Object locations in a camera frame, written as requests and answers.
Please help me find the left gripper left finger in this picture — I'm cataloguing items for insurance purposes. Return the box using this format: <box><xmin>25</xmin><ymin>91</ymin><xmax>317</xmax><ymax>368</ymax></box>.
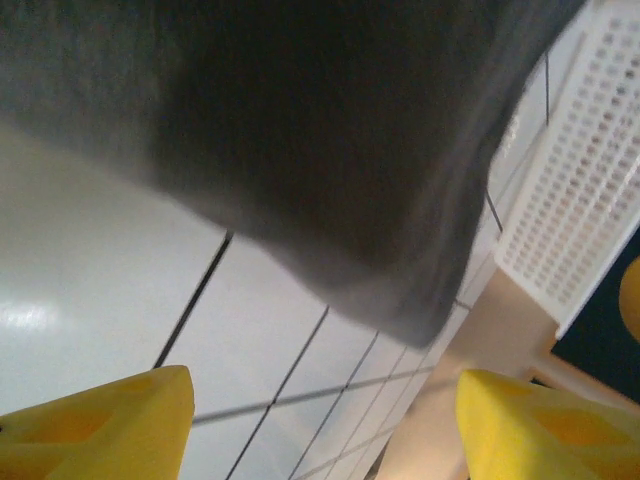
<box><xmin>0</xmin><ymin>364</ymin><xmax>195</xmax><ymax>480</ymax></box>

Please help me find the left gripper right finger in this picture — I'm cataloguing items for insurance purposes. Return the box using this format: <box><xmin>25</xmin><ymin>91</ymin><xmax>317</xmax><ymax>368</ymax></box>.
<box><xmin>455</xmin><ymin>368</ymin><xmax>640</xmax><ymax>480</ymax></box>

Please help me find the white perforated plastic basket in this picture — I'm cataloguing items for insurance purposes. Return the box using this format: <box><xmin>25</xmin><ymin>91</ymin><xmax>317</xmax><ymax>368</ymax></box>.
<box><xmin>487</xmin><ymin>0</ymin><xmax>640</xmax><ymax>342</ymax></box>

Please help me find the dark grey t-shirt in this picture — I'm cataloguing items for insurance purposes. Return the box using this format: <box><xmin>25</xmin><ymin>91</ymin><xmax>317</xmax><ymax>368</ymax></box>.
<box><xmin>0</xmin><ymin>0</ymin><xmax>594</xmax><ymax>350</ymax></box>

